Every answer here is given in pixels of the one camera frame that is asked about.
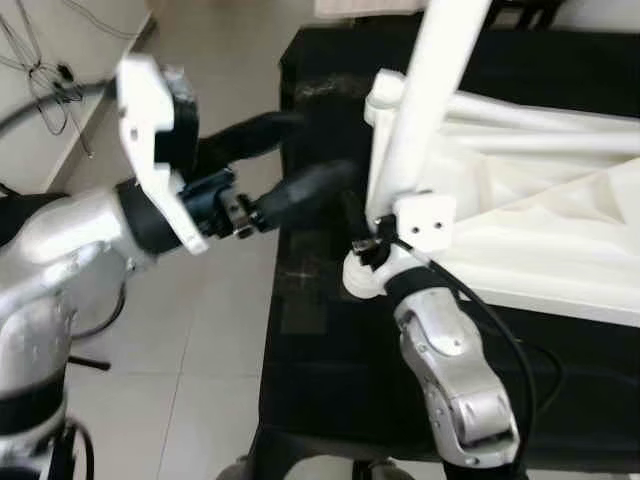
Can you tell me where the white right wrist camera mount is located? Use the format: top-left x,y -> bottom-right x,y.
383,192 -> 460,291

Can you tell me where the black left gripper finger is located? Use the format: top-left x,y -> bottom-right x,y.
245,158 -> 359,234
195,110 -> 306,177

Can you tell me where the black chair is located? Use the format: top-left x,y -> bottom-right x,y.
62,260 -> 131,373

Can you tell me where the black charger cord bundle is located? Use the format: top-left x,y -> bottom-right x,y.
0,0 -> 91,156

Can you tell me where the thin black wall cable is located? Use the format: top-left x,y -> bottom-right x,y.
80,0 -> 151,41

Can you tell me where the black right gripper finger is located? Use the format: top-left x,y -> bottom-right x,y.
340,185 -> 369,243

